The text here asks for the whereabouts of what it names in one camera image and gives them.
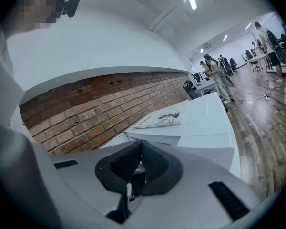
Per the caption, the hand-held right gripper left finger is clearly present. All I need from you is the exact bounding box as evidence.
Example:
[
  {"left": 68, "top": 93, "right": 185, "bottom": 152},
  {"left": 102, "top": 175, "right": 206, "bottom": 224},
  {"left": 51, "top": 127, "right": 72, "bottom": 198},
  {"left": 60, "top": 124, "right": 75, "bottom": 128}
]
[{"left": 50, "top": 140, "right": 143, "bottom": 229}]

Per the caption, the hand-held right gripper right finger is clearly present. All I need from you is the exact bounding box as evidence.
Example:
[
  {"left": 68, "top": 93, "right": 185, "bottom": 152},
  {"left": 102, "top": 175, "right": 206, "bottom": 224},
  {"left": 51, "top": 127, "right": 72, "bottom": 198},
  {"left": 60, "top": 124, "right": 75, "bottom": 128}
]
[{"left": 133, "top": 140, "right": 261, "bottom": 229}]

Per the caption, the white microwave oven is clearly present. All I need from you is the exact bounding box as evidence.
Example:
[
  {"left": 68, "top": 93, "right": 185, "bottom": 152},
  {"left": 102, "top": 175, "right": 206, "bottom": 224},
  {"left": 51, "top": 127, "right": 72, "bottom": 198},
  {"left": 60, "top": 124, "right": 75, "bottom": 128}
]
[{"left": 99, "top": 91, "right": 235, "bottom": 174}]

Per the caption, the white table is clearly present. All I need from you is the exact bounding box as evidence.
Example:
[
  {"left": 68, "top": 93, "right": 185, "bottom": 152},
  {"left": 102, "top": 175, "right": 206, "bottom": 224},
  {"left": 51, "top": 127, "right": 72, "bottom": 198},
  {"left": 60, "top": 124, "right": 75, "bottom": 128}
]
[{"left": 226, "top": 148, "right": 243, "bottom": 188}]

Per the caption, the white printed book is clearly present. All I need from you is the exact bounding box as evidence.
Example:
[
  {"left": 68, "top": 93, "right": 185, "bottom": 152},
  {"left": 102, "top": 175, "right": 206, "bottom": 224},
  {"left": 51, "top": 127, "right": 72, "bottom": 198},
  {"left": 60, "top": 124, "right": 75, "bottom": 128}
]
[{"left": 131, "top": 108, "right": 189, "bottom": 130}]

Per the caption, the black office chair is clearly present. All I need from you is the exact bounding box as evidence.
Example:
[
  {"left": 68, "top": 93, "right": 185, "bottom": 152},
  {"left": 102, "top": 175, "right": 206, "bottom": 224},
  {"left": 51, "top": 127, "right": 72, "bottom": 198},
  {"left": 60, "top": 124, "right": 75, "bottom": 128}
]
[
  {"left": 183, "top": 80, "right": 199, "bottom": 100},
  {"left": 228, "top": 57, "right": 239, "bottom": 73},
  {"left": 245, "top": 50, "right": 259, "bottom": 73}
]

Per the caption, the white desk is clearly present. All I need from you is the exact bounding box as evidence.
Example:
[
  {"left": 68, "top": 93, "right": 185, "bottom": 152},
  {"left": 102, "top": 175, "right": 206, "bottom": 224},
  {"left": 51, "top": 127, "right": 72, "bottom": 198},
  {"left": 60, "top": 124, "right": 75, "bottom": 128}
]
[{"left": 194, "top": 79, "right": 220, "bottom": 98}]

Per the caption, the person's white printed sweatshirt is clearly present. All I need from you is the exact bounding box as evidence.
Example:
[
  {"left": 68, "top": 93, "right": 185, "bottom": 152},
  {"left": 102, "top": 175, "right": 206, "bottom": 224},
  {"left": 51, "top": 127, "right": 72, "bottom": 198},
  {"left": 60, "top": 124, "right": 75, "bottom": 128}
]
[{"left": 0, "top": 27, "right": 62, "bottom": 229}]

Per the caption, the black round backpack rig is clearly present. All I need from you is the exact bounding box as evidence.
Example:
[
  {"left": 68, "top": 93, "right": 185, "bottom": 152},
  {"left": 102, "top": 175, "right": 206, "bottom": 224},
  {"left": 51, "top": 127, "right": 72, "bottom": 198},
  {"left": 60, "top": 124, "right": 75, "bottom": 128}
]
[
  {"left": 218, "top": 64, "right": 235, "bottom": 89},
  {"left": 266, "top": 30, "right": 286, "bottom": 64}
]

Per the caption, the wood-topped desk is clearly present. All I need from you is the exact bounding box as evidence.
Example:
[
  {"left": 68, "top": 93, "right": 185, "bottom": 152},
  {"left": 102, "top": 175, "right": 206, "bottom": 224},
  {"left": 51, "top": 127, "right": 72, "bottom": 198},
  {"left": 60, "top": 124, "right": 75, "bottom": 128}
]
[{"left": 246, "top": 53, "right": 273, "bottom": 81}]

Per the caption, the coat stand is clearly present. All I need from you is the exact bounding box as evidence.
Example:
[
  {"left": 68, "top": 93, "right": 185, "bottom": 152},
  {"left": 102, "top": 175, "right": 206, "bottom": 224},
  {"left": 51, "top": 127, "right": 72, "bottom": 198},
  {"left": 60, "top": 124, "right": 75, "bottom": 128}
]
[{"left": 250, "top": 31, "right": 258, "bottom": 55}]

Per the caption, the person's face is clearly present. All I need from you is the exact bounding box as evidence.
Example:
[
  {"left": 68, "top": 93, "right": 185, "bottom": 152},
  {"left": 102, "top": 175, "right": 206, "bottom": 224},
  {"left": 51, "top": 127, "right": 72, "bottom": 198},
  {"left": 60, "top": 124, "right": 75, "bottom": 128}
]
[{"left": 4, "top": 0, "right": 62, "bottom": 34}]

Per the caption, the white ceiling pipe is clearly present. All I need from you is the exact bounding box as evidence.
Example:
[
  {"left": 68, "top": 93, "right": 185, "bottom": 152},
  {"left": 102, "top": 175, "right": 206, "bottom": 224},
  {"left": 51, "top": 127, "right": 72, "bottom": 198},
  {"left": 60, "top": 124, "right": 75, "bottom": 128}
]
[{"left": 147, "top": 0, "right": 189, "bottom": 32}]

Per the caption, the black floor cable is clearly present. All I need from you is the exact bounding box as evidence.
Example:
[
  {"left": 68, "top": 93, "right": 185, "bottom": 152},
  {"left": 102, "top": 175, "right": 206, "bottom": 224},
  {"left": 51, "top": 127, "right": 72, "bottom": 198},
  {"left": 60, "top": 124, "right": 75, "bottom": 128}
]
[{"left": 231, "top": 80, "right": 286, "bottom": 106}]

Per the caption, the black head-worn camera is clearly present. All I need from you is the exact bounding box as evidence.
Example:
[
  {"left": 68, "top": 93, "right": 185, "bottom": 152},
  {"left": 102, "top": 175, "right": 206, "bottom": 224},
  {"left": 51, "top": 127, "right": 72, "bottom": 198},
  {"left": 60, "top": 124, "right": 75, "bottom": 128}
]
[{"left": 61, "top": 0, "right": 82, "bottom": 19}]

